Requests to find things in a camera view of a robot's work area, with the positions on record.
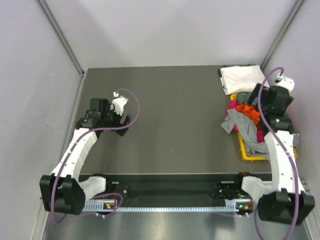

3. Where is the dark grey t shirt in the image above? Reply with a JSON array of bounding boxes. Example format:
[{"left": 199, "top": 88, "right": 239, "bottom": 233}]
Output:
[{"left": 236, "top": 92, "right": 252, "bottom": 105}]

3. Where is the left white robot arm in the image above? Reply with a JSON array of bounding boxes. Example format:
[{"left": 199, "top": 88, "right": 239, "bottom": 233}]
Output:
[{"left": 39, "top": 95, "right": 132, "bottom": 215}]

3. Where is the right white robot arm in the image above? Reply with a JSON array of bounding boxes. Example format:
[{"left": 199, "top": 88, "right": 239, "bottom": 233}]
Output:
[{"left": 233, "top": 83, "right": 315, "bottom": 226}]

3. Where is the orange t shirt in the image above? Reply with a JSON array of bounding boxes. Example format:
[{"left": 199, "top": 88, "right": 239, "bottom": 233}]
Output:
[{"left": 236, "top": 104, "right": 260, "bottom": 125}]

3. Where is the folded white t shirt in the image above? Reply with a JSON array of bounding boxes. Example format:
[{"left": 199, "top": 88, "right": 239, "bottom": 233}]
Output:
[{"left": 218, "top": 65, "right": 265, "bottom": 96}]

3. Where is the pink t shirt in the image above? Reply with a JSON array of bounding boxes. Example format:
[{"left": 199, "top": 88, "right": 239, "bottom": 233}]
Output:
[{"left": 224, "top": 99, "right": 266, "bottom": 144}]

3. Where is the light grey t shirt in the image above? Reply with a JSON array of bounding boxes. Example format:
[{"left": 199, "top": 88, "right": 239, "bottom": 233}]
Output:
[{"left": 220, "top": 109, "right": 301, "bottom": 161}]

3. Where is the yellow plastic basket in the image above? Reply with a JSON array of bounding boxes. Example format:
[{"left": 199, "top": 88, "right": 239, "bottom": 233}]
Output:
[{"left": 230, "top": 94, "right": 298, "bottom": 162}]

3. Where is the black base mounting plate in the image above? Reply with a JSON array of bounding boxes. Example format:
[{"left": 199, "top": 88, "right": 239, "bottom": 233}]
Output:
[{"left": 103, "top": 172, "right": 251, "bottom": 207}]

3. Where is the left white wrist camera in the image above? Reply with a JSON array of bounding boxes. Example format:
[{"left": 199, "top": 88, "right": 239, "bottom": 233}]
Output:
[{"left": 109, "top": 91, "right": 129, "bottom": 116}]

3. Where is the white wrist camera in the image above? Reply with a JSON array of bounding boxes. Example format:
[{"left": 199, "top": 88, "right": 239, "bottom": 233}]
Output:
[
  {"left": 109, "top": 91, "right": 129, "bottom": 116},
  {"left": 275, "top": 74, "right": 295, "bottom": 93}
]

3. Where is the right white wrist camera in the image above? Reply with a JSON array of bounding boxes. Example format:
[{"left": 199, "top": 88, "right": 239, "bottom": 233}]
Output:
[{"left": 275, "top": 74, "right": 295, "bottom": 93}]

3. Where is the right aluminium corner post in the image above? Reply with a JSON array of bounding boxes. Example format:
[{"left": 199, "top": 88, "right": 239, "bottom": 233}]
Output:
[{"left": 260, "top": 0, "right": 306, "bottom": 71}]

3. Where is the aluminium corner post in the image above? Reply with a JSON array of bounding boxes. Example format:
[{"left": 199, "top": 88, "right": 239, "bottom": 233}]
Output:
[
  {"left": 260, "top": 0, "right": 306, "bottom": 71},
  {"left": 36, "top": 0, "right": 85, "bottom": 77}
]

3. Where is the slotted grey cable duct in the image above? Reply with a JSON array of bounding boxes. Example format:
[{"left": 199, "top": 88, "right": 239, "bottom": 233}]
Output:
[{"left": 82, "top": 199, "right": 252, "bottom": 213}]

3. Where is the left aluminium corner post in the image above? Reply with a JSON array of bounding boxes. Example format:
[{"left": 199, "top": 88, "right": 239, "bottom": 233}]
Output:
[{"left": 36, "top": 0, "right": 85, "bottom": 77}]

